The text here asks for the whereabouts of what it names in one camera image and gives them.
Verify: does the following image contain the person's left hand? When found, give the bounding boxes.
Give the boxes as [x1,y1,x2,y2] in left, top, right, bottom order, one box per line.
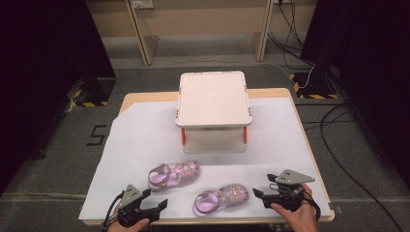
[107,217,151,232]

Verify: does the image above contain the pink glitter sandal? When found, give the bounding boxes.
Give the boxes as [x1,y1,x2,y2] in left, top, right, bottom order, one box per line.
[192,183,250,218]
[147,160,201,192]

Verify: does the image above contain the long black floor cable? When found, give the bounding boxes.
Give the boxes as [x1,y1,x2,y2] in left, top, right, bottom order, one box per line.
[295,101,404,232]

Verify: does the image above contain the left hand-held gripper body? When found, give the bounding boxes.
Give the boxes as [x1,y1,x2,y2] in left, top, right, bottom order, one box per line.
[116,184,162,228]

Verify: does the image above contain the wooden table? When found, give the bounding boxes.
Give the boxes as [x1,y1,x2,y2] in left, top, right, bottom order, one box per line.
[82,87,336,226]

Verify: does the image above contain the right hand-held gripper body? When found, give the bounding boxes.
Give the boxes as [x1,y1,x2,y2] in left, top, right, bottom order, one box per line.
[261,168,316,213]

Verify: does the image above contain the beige wooden desk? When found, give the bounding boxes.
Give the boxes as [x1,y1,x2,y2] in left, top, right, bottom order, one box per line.
[84,0,319,67]

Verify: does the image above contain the white two-tier shoe rack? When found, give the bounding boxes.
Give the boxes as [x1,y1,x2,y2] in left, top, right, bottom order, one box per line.
[174,71,253,155]

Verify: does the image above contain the black yellow striped stand base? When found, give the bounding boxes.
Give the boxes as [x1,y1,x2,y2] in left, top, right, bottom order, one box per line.
[288,72,339,101]
[65,76,117,108]

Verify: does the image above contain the white wall socket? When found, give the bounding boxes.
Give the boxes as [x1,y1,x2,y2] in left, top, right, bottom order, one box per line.
[130,0,156,10]

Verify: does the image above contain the hand-held gripper black cable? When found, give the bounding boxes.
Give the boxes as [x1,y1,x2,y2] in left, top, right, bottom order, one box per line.
[102,189,126,232]
[302,192,322,222]

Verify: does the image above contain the white table sheet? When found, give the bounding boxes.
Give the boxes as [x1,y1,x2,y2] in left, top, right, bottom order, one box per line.
[78,97,333,222]

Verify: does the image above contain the black cable bundle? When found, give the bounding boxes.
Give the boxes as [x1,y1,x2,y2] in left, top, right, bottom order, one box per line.
[266,0,315,70]

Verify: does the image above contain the right hand-held gripper black cable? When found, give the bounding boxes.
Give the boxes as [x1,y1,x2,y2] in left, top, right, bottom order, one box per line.
[302,192,322,222]

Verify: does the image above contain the left hand-held gripper black cable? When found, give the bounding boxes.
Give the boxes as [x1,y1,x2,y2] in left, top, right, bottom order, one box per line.
[102,189,126,232]

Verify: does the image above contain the dark curtain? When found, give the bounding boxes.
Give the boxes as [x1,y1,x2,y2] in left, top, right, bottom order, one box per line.
[0,0,116,196]
[300,0,410,189]

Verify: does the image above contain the person's right hand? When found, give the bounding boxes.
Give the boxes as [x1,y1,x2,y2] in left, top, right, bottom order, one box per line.
[270,183,320,232]

